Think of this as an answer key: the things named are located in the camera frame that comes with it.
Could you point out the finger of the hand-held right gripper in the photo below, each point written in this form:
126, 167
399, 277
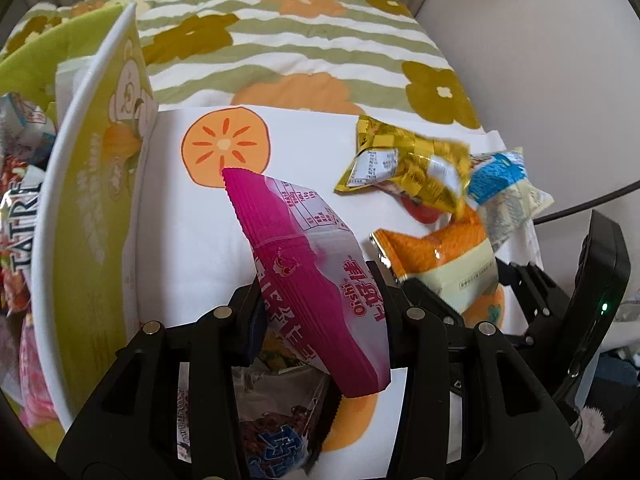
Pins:
435, 302
542, 305

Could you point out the floral striped quilt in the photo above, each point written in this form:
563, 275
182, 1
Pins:
280, 35

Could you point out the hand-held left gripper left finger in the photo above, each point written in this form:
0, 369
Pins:
252, 327

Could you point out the orange snack packet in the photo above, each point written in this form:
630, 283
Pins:
440, 255

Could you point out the white orange-print tablecloth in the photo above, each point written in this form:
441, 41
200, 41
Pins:
190, 260

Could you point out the green cardboard box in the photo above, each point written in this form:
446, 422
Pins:
90, 240

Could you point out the blue and white snack packet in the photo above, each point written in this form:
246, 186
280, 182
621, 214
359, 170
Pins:
505, 185

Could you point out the dark red snack packet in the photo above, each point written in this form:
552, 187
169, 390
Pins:
280, 425

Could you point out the yellow foil snack packet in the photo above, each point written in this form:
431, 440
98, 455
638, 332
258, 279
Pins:
415, 165

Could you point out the brown lettered striped snack packet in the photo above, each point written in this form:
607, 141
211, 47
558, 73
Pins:
22, 225

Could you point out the pink snack packet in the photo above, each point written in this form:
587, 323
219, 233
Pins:
310, 280

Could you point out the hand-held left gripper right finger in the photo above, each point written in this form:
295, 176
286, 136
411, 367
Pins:
397, 312

